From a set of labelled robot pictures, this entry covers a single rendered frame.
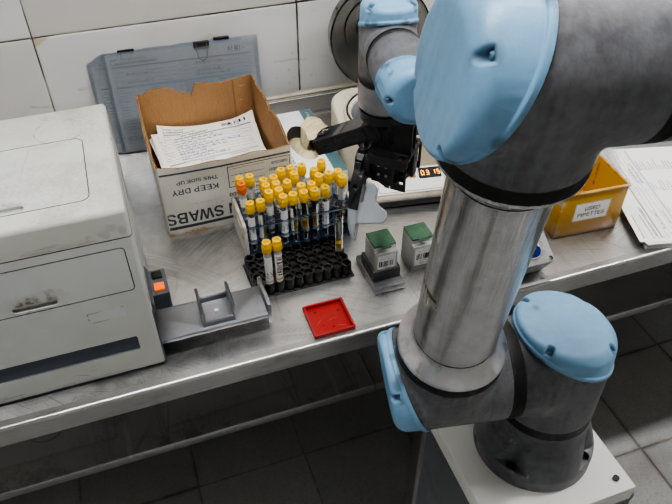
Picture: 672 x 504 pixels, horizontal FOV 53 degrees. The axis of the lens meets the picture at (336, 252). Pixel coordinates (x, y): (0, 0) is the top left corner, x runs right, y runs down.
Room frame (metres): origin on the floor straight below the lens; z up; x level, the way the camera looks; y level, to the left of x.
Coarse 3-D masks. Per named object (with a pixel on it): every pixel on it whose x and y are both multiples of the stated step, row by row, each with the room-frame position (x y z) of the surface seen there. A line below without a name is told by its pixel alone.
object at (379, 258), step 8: (368, 240) 0.84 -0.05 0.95; (368, 248) 0.84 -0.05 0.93; (376, 248) 0.82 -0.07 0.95; (392, 248) 0.83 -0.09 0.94; (368, 256) 0.84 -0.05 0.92; (376, 256) 0.81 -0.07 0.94; (384, 256) 0.82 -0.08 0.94; (392, 256) 0.82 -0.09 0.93; (376, 264) 0.81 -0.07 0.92; (384, 264) 0.82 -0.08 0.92; (392, 264) 0.82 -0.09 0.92
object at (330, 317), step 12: (336, 300) 0.77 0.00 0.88; (312, 312) 0.75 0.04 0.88; (324, 312) 0.75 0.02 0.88; (336, 312) 0.75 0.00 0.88; (348, 312) 0.74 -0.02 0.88; (312, 324) 0.72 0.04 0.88; (324, 324) 0.72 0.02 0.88; (336, 324) 0.72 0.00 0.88; (348, 324) 0.72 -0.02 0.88; (324, 336) 0.70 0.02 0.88
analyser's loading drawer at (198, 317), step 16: (256, 288) 0.77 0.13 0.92; (192, 304) 0.73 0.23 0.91; (208, 304) 0.73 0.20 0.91; (224, 304) 0.73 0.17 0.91; (240, 304) 0.73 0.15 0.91; (256, 304) 0.73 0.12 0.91; (160, 320) 0.70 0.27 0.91; (176, 320) 0.70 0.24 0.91; (192, 320) 0.70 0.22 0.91; (208, 320) 0.69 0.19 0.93; (224, 320) 0.69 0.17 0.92; (240, 320) 0.70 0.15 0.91; (272, 320) 0.71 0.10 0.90; (176, 336) 0.66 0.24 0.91; (192, 336) 0.67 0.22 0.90
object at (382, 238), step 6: (366, 234) 0.85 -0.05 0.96; (372, 234) 0.85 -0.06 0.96; (378, 234) 0.85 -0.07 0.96; (384, 234) 0.85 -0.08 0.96; (390, 234) 0.85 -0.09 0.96; (372, 240) 0.84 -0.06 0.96; (378, 240) 0.84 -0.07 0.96; (384, 240) 0.84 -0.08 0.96; (390, 240) 0.84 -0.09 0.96; (378, 246) 0.82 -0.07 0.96; (384, 246) 0.82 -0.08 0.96; (390, 246) 0.82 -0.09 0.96
